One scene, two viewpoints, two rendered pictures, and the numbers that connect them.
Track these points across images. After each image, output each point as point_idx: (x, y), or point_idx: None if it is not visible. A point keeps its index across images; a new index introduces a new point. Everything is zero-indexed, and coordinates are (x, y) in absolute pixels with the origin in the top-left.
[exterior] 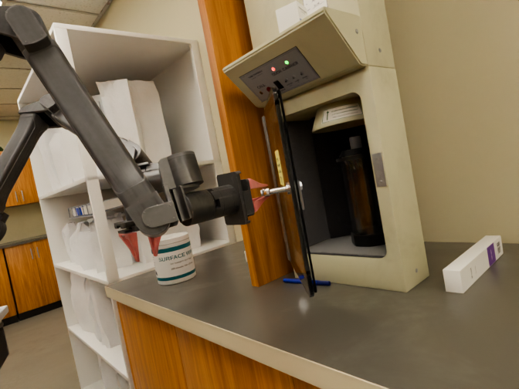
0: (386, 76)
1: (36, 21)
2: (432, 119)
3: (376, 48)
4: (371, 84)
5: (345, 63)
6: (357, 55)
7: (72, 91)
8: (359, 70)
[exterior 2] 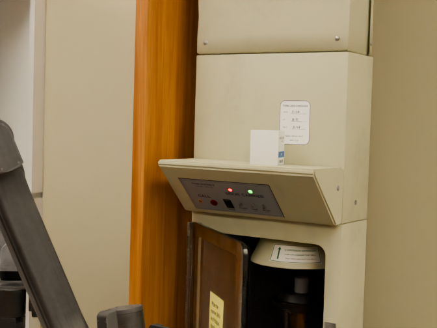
0: (356, 231)
1: (14, 145)
2: (392, 252)
3: (352, 201)
4: (340, 246)
5: (318, 218)
6: (334, 215)
7: (31, 224)
8: (330, 225)
